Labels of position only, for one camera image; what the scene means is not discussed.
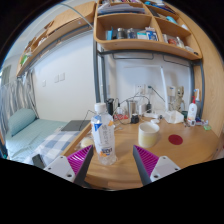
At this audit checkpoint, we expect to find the bed with teal sheet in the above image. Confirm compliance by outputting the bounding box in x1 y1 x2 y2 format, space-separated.
4 108 81 164

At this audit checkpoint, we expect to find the clear plastic water bottle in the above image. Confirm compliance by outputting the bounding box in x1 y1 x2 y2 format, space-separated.
90 102 118 166

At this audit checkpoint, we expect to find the brown tree creature figurine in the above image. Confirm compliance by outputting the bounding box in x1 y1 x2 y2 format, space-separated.
173 86 186 113

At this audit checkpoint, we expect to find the teal pillow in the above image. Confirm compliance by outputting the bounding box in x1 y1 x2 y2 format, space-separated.
8 108 38 136

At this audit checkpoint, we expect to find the grey metal frame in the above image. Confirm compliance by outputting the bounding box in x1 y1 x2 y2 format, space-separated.
92 33 206 121

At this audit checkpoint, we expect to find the red printed packet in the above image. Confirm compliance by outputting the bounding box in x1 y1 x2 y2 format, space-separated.
113 113 129 122

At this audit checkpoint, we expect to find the clear spray bottle white nozzle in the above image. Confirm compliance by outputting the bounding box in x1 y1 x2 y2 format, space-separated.
194 88 202 118

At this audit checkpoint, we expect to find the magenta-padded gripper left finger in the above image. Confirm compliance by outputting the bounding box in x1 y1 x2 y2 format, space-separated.
43 144 95 188

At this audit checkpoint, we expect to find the white tissue pack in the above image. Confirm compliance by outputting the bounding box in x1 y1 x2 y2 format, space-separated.
163 109 185 125

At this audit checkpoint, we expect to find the wooden upper bunk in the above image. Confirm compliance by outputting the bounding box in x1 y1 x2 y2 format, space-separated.
15 1 98 77

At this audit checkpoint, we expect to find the white rectangular box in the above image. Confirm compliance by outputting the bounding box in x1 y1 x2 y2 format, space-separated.
138 103 148 116

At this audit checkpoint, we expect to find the cream ceramic mug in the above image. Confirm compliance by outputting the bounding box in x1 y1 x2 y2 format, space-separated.
137 121 161 149

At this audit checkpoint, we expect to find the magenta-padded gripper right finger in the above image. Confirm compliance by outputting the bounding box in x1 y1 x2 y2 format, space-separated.
132 144 182 187

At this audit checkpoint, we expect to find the flat round red coaster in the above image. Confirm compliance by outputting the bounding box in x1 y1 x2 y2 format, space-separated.
167 133 184 146

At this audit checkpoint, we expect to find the black power cable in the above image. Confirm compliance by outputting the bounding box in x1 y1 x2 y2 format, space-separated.
148 86 166 103

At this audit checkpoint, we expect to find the white wall socket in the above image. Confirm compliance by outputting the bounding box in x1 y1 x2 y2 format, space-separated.
134 84 147 96
146 84 156 96

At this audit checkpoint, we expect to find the small cream pouch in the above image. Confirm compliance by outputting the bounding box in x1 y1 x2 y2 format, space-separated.
79 137 95 150

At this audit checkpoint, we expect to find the black electric shaver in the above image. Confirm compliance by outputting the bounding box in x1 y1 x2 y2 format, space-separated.
105 98 115 116

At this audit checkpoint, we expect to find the steel tumbler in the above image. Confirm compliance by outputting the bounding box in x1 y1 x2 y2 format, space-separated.
126 99 138 118

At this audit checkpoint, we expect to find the dark grey laptop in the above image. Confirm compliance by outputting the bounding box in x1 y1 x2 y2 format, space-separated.
61 119 91 132

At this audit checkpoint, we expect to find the white pump bottle red top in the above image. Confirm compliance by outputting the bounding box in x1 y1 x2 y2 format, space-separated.
186 96 198 122

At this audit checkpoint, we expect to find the grey striped curtain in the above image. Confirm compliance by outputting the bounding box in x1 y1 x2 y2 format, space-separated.
0 71 39 134

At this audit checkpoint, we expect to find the black charger block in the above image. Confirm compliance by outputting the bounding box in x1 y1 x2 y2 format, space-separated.
130 113 140 125

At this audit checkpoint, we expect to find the wooden shelf unit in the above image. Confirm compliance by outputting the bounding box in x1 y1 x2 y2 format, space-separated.
93 0 204 61

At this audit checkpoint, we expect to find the blue plaid blanket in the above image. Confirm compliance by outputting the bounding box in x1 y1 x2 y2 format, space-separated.
33 130 80 164

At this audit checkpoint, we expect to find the white desk lamp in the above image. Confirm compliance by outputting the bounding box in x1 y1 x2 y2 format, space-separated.
123 64 170 113

